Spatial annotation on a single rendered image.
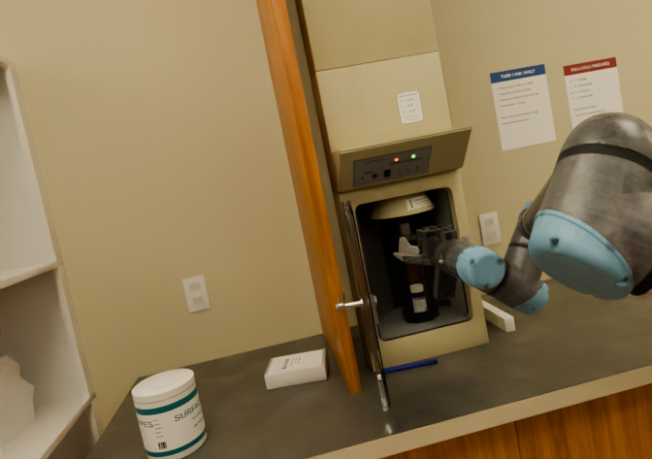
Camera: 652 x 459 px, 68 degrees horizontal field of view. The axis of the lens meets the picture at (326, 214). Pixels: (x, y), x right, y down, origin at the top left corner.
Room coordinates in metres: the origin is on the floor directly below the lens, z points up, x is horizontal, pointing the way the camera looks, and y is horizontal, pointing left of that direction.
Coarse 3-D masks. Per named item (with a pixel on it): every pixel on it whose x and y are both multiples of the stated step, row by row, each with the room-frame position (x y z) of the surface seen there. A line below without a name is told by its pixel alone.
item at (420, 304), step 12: (420, 252) 1.28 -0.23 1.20; (396, 264) 1.30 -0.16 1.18; (408, 264) 1.28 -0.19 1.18; (420, 264) 1.28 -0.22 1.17; (408, 276) 1.28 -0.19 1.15; (420, 276) 1.28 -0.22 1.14; (408, 288) 1.28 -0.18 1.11; (420, 288) 1.27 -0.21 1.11; (432, 288) 1.30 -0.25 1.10; (408, 300) 1.29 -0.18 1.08; (420, 300) 1.27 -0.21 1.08; (432, 300) 1.29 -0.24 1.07
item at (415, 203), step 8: (424, 192) 1.29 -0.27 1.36; (384, 200) 1.27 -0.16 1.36; (392, 200) 1.25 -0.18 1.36; (400, 200) 1.25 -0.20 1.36; (408, 200) 1.24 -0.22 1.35; (416, 200) 1.25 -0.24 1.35; (424, 200) 1.26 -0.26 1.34; (376, 208) 1.29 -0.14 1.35; (384, 208) 1.26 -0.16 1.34; (392, 208) 1.25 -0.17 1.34; (400, 208) 1.24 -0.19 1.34; (408, 208) 1.24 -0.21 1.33; (416, 208) 1.24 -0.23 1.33; (424, 208) 1.25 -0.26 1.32; (432, 208) 1.27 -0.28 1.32; (376, 216) 1.28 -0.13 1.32; (384, 216) 1.25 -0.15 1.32; (392, 216) 1.24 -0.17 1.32
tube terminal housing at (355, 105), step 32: (384, 64) 1.22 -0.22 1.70; (416, 64) 1.23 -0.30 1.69; (320, 96) 1.20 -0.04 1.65; (352, 96) 1.21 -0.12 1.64; (384, 96) 1.22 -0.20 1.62; (320, 128) 1.29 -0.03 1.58; (352, 128) 1.20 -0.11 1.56; (384, 128) 1.21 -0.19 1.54; (416, 128) 1.22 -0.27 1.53; (352, 192) 1.20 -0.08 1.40; (384, 192) 1.21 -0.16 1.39; (416, 192) 1.22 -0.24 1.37; (448, 192) 1.26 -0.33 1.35; (352, 288) 1.28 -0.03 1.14; (480, 320) 1.23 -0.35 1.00; (384, 352) 1.20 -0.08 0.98; (416, 352) 1.21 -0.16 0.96; (448, 352) 1.22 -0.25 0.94
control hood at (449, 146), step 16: (448, 128) 1.12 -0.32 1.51; (464, 128) 1.12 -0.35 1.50; (368, 144) 1.09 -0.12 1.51; (384, 144) 1.10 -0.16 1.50; (400, 144) 1.10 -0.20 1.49; (416, 144) 1.12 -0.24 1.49; (432, 144) 1.13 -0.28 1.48; (448, 144) 1.14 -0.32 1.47; (464, 144) 1.15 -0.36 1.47; (336, 160) 1.15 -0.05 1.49; (352, 160) 1.11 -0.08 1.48; (432, 160) 1.17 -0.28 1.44; (448, 160) 1.18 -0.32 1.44; (464, 160) 1.20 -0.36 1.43; (336, 176) 1.19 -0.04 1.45; (352, 176) 1.14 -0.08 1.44; (416, 176) 1.19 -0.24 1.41
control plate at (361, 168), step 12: (384, 156) 1.12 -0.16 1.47; (396, 156) 1.13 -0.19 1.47; (408, 156) 1.14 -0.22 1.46; (420, 156) 1.15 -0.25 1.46; (360, 168) 1.13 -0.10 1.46; (372, 168) 1.14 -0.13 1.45; (384, 168) 1.15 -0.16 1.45; (396, 168) 1.16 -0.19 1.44; (420, 168) 1.18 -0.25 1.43; (360, 180) 1.16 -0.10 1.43; (372, 180) 1.17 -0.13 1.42
